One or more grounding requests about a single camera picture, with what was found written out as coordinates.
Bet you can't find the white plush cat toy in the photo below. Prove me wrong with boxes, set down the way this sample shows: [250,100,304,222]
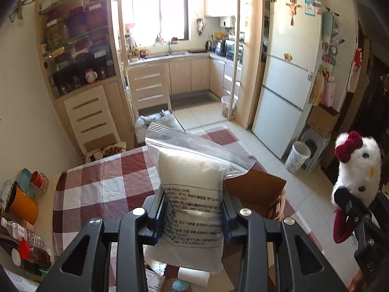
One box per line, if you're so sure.
[331,131,381,243]

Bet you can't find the white paper cup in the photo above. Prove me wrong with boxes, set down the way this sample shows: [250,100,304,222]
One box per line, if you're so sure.
[177,267,211,287]

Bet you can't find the clear bag of white powder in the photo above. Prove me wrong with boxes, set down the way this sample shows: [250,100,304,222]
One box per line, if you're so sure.
[144,123,255,273]

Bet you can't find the clear plastic water bottle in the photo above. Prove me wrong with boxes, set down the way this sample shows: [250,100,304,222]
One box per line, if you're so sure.
[1,218,45,249]

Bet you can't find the red white checkered tablecloth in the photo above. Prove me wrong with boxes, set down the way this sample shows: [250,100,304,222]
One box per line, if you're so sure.
[52,127,325,292]

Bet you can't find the brown cardboard box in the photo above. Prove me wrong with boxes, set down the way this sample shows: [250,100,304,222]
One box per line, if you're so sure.
[224,164,286,220]

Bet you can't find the orange cup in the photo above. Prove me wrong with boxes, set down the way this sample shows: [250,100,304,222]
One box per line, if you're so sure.
[6,185,38,225]

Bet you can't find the patterned white waste bin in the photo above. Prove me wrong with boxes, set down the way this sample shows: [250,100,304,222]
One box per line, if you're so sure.
[285,140,311,173]

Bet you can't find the grey plastic stool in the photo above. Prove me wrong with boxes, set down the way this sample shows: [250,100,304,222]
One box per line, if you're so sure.
[300,125,331,172]

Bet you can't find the cardboard box on stool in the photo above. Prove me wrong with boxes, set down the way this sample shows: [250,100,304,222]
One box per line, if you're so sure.
[306,105,340,138]

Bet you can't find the pink gift bag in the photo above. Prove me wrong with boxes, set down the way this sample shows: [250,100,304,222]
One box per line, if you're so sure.
[321,82,336,108]

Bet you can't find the white chair with cushion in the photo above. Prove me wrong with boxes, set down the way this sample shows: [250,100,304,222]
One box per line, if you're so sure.
[126,63,185,145]

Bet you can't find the small kitchen waste basket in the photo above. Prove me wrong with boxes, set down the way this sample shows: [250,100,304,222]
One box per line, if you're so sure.
[221,96,237,118]

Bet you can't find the dark kitchen floor mat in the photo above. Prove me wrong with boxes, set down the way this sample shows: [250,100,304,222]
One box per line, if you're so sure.
[171,92,219,110]

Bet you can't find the kitchen base cabinets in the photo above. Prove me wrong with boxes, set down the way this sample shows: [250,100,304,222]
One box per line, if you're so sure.
[127,52,233,99]

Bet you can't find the white refrigerator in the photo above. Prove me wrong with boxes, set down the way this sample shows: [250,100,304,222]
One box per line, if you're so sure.
[252,0,322,159]

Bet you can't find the wooden display shelf cabinet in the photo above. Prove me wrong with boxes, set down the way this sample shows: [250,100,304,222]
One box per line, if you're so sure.
[35,0,123,101]

